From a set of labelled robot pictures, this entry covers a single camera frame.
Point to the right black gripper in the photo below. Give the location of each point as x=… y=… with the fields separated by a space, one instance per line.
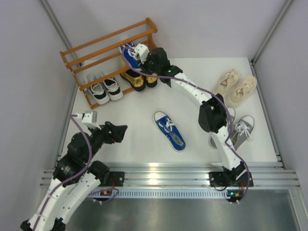
x=143 y=66

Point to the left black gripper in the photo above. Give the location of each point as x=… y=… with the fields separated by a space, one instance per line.
x=117 y=134

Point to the beige sneaker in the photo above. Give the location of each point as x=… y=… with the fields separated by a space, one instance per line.
x=242 y=91
x=227 y=81

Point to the aluminium rail frame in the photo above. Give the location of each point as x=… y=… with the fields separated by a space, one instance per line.
x=265 y=175

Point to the left grey canvas sneaker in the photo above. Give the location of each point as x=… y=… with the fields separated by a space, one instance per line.
x=232 y=115

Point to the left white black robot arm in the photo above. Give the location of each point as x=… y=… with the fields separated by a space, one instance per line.
x=75 y=177

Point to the gold loafer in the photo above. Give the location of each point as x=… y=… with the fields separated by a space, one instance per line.
x=136 y=80
x=151 y=81

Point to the black white sneaker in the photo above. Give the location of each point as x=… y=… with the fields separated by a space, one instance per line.
x=98 y=93
x=113 y=89

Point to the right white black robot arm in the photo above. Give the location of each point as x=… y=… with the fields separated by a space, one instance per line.
x=214 y=118

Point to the blue canvas sneaker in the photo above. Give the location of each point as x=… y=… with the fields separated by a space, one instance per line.
x=169 y=129
x=129 y=55

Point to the perforated grey cable tray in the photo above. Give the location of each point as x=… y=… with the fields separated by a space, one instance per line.
x=165 y=193

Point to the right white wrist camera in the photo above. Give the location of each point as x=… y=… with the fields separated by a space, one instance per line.
x=141 y=52

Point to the right grey canvas sneaker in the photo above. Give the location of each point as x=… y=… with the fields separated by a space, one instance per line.
x=242 y=131

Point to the orange wooden shoe shelf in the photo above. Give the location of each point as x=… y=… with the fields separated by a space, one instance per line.
x=97 y=60

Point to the grey canvas sneaker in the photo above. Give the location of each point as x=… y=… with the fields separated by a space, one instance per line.
x=232 y=115
x=242 y=131

